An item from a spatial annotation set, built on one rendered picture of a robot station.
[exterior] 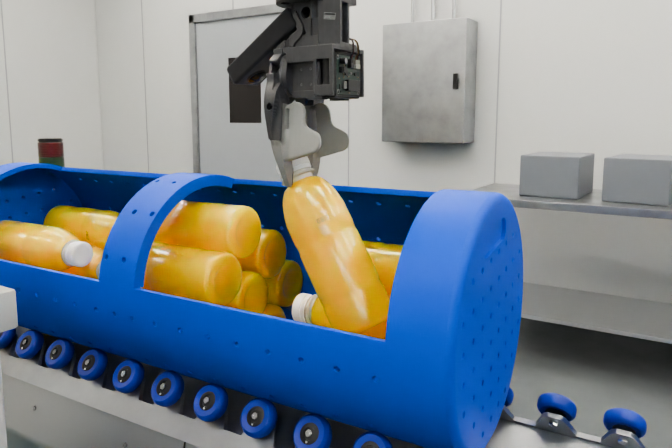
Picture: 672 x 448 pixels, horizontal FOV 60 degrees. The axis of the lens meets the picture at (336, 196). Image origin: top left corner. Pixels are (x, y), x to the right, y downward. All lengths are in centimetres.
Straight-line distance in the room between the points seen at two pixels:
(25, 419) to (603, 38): 357
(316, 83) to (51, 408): 64
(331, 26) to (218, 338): 36
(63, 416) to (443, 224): 64
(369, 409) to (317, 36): 39
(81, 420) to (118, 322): 20
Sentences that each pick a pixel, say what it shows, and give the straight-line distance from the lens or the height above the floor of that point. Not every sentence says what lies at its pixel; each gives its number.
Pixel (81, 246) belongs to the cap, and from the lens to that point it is 98.
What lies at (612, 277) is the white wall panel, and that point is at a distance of 403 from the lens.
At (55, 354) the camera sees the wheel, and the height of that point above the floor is 97.
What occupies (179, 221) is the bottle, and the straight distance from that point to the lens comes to 83.
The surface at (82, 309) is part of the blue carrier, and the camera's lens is 86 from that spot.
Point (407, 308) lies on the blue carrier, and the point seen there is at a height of 114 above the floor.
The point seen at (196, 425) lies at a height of 93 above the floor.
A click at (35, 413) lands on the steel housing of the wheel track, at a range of 104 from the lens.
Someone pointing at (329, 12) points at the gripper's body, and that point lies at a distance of 64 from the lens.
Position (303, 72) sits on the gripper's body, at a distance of 64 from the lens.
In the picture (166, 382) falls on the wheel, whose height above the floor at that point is 97.
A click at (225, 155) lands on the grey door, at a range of 524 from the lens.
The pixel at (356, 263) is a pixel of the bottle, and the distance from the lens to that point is 63.
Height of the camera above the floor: 131
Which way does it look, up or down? 8 degrees down
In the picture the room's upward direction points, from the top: straight up
